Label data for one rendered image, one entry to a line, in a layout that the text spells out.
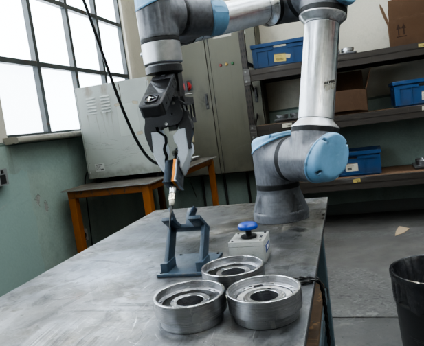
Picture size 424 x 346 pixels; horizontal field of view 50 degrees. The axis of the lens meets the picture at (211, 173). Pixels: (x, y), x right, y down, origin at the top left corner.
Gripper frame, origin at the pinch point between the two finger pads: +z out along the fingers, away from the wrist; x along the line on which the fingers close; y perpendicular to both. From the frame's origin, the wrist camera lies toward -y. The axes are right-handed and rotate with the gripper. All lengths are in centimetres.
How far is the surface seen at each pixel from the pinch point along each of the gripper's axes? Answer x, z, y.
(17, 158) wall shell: 148, -2, 138
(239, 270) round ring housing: -12.6, 17.4, -8.8
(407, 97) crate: -87, -7, 334
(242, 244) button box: -11.2, 15.9, 1.5
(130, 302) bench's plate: 5.0, 19.9, -15.7
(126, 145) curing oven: 104, -1, 190
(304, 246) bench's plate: -21.9, 19.9, 11.9
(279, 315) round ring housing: -21.5, 17.8, -25.6
